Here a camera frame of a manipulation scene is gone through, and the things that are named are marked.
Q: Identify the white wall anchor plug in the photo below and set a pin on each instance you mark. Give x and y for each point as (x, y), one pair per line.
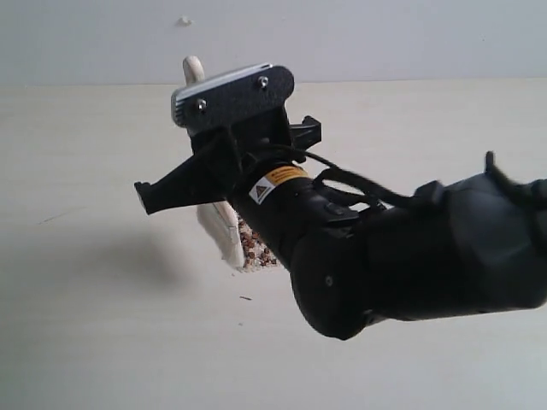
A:
(184, 21)

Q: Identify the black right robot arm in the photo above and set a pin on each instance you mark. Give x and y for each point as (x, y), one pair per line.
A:
(357, 253)

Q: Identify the wooden paint brush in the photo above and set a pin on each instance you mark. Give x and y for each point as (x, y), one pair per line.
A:
(218, 219)

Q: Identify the pile of beans and rice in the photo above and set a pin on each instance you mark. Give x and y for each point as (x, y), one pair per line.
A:
(257, 255)

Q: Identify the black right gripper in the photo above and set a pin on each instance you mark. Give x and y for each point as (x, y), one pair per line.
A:
(227, 160)

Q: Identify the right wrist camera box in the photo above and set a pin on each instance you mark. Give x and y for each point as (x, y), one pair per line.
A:
(228, 98)

